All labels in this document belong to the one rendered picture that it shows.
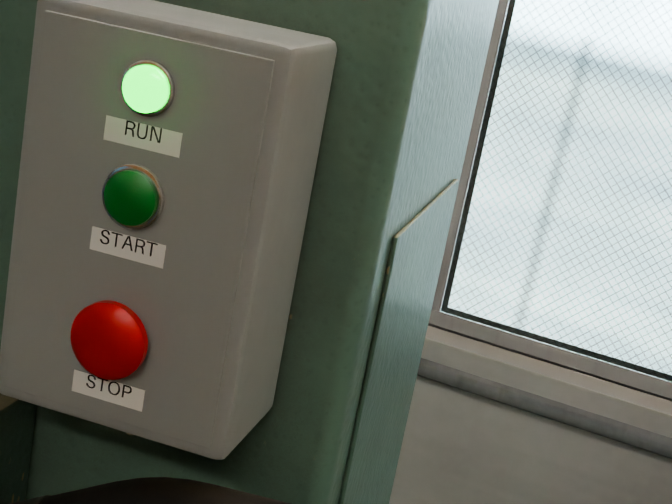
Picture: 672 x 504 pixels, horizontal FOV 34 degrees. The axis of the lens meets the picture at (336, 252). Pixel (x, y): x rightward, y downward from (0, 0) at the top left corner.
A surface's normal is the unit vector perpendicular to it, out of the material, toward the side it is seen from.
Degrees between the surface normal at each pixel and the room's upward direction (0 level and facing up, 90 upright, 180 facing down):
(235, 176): 90
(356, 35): 90
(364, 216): 90
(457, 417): 90
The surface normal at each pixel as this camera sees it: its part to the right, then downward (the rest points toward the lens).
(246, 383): 0.95, 0.24
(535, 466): -0.39, 0.19
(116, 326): -0.16, 0.11
